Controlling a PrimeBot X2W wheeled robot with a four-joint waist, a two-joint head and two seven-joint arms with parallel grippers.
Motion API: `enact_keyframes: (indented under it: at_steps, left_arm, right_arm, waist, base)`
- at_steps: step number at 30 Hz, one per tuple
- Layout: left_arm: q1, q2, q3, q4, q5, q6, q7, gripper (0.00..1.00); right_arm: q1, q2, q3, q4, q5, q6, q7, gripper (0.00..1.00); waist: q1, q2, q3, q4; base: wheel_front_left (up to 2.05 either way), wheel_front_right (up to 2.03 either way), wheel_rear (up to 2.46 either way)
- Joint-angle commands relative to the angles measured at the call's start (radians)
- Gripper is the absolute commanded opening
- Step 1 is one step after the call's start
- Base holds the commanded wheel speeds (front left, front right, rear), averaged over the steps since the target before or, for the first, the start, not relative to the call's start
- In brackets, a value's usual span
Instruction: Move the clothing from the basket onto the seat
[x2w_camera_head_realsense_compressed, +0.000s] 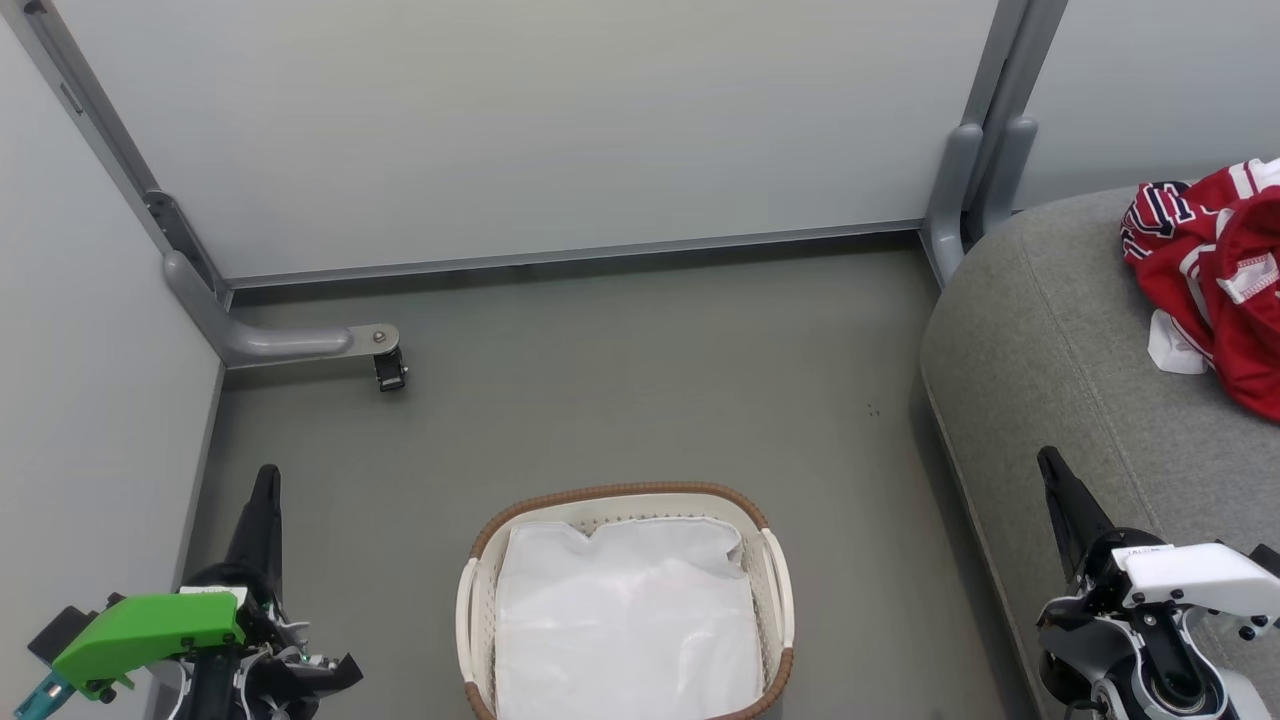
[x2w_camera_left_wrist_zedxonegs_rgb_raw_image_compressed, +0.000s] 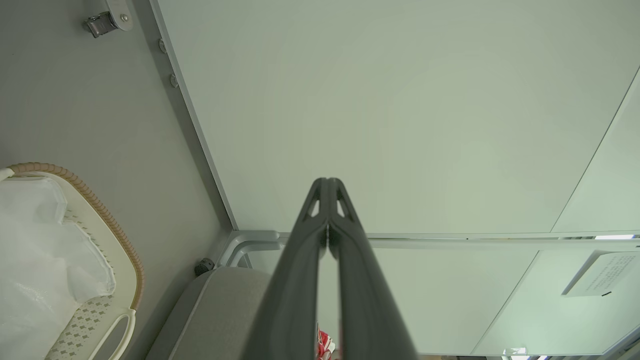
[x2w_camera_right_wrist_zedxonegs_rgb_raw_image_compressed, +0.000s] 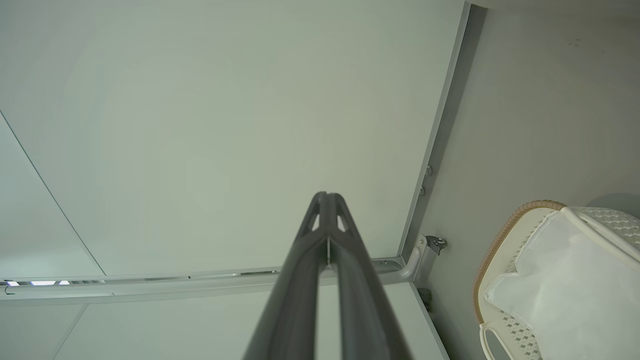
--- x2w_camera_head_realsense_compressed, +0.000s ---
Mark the white cloth basket liner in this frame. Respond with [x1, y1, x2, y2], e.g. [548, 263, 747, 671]
[493, 515, 766, 720]

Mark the grey partition post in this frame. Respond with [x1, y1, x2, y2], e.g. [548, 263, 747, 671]
[958, 0, 1069, 246]
[0, 0, 231, 306]

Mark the red jersey with lettering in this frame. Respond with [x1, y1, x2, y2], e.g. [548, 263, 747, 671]
[1120, 158, 1280, 376]

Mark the grey partition bottom rail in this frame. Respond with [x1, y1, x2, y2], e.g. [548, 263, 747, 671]
[225, 220, 926, 296]

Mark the white basket with brown rim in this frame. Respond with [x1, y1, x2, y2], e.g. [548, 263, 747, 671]
[455, 483, 796, 720]

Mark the grey partition support foot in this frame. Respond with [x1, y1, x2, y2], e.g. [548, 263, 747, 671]
[918, 115, 1039, 291]
[163, 250, 401, 369]

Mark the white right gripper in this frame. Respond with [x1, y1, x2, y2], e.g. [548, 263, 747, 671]
[1037, 446, 1280, 621]

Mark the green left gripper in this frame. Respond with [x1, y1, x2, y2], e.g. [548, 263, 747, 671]
[50, 462, 301, 701]

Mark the grey fabric sofa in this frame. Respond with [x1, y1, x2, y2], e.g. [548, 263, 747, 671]
[920, 185, 1280, 720]

